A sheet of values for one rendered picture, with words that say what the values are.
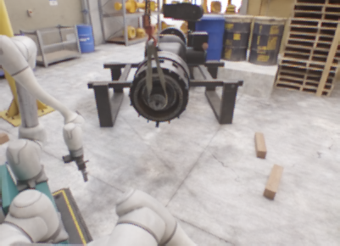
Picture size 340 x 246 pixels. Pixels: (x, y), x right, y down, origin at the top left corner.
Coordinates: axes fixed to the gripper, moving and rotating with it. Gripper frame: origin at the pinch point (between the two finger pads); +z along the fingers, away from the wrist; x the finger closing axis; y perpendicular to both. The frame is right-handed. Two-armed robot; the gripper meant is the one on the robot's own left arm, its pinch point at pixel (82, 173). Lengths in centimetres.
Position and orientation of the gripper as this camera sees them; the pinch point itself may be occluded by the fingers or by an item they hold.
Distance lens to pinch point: 161.2
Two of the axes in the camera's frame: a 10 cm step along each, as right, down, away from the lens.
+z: 0.0, 8.7, 4.9
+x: -6.0, -3.9, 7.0
